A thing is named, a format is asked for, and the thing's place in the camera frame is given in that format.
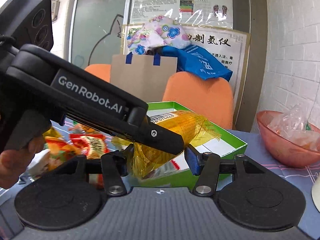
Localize yellow cellophane snack pack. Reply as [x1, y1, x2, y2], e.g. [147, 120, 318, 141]
[111, 110, 221, 179]

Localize person's left hand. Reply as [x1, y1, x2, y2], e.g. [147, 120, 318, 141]
[0, 136, 45, 189]

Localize green cardboard box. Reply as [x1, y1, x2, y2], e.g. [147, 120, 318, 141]
[124, 101, 247, 189]

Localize red orange snack packet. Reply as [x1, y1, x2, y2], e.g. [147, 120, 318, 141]
[44, 132, 111, 188]

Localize left orange chair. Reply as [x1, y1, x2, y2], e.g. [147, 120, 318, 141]
[85, 63, 111, 82]

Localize orange chair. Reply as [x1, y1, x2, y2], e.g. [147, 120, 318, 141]
[85, 63, 111, 82]
[162, 72, 234, 129]

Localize right orange chair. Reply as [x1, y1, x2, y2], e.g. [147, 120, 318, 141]
[162, 72, 234, 129]

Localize blue plastic bag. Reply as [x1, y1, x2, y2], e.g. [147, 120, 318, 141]
[161, 45, 233, 82]

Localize pink plastic bowl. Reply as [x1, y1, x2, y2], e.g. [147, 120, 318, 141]
[257, 111, 319, 168]

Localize blue striped tablecloth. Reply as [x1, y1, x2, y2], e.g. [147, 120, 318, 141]
[0, 119, 320, 239]

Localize floral cloth bundle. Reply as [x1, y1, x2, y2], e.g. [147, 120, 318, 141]
[126, 15, 191, 55]

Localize framed Chinese text board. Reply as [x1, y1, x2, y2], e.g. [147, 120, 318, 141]
[121, 24, 250, 115]

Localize brown cardboard bag blue handles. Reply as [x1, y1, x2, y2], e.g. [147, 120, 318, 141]
[110, 53, 177, 102]

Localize wall poster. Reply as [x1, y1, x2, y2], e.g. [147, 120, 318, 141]
[125, 0, 233, 29]

